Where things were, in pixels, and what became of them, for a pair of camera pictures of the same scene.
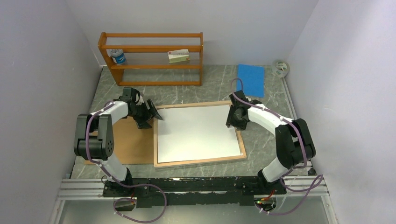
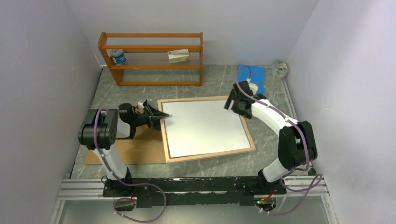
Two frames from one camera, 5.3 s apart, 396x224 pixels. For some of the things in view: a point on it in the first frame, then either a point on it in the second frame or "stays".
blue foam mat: x=253 y=78 stays
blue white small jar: x=117 y=54 stays
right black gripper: x=240 y=126 → x=232 y=97
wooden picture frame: x=156 y=164 → x=245 y=122
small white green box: x=178 y=55 stays
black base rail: x=194 y=192 stays
